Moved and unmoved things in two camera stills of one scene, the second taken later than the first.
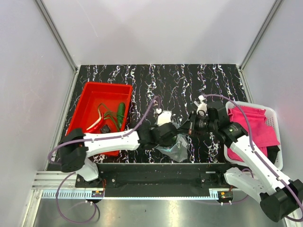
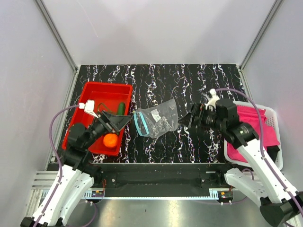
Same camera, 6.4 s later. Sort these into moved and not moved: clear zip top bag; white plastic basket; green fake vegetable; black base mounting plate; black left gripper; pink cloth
Moved: clear zip top bag; black left gripper
Not moved: pink cloth; green fake vegetable; white plastic basket; black base mounting plate
